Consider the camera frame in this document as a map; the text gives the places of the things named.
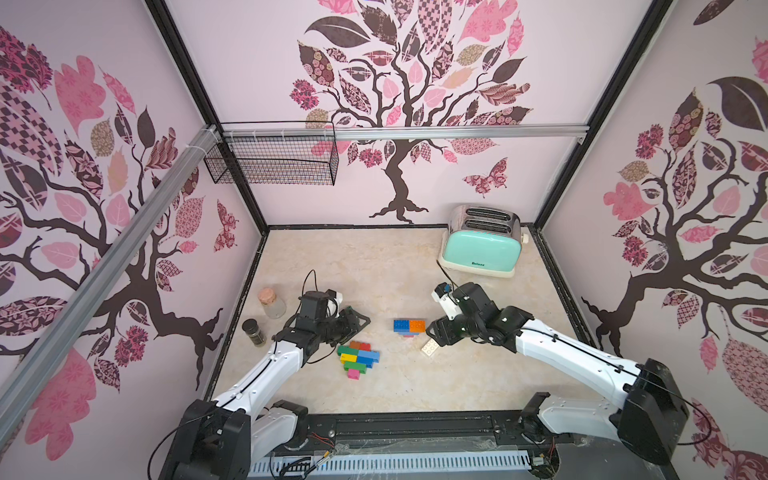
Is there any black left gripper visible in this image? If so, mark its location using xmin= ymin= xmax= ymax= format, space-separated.
xmin=318 ymin=309 xmax=373 ymax=347

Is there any dark green brick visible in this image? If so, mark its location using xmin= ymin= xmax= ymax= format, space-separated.
xmin=336 ymin=345 xmax=359 ymax=356

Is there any light blue brick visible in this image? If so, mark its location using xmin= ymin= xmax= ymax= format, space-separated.
xmin=357 ymin=350 xmax=380 ymax=363

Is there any light green lego brick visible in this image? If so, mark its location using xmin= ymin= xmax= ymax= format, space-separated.
xmin=343 ymin=362 xmax=367 ymax=374

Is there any white lego plate brick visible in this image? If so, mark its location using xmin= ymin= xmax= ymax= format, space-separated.
xmin=421 ymin=339 xmax=440 ymax=357

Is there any orange lego brick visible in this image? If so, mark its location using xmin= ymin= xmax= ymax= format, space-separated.
xmin=409 ymin=320 xmax=426 ymax=334

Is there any blue 2x3 lego brick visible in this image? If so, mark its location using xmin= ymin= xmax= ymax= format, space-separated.
xmin=393 ymin=319 xmax=411 ymax=334

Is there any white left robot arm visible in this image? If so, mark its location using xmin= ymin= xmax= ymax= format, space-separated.
xmin=157 ymin=307 xmax=371 ymax=479

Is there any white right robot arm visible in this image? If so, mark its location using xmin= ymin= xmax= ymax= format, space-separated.
xmin=426 ymin=282 xmax=690 ymax=465

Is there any cork stoppered glass bottle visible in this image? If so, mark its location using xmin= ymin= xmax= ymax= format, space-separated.
xmin=258 ymin=287 xmax=287 ymax=319

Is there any mint green toaster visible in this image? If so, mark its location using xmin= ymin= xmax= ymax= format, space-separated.
xmin=437 ymin=205 xmax=526 ymax=278

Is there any small dark labelled bottle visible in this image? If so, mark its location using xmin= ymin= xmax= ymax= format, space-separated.
xmin=241 ymin=318 xmax=266 ymax=347

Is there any white vented base strip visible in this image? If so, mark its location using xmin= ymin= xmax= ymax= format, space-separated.
xmin=248 ymin=451 xmax=532 ymax=479

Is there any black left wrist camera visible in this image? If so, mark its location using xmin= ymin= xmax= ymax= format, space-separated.
xmin=296 ymin=289 xmax=343 ymax=330

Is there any black enclosure frame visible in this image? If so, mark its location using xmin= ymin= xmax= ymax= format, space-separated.
xmin=143 ymin=0 xmax=679 ymax=480

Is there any black wire basket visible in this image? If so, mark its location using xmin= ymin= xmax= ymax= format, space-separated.
xmin=204 ymin=120 xmax=340 ymax=186

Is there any aluminium rail back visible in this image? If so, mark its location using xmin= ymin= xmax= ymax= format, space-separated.
xmin=224 ymin=124 xmax=589 ymax=141

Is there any aluminium rail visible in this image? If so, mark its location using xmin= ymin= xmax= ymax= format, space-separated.
xmin=224 ymin=124 xmax=589 ymax=141
xmin=1 ymin=125 xmax=220 ymax=444

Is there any aluminium rail left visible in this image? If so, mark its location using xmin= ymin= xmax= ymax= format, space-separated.
xmin=1 ymin=125 xmax=220 ymax=444

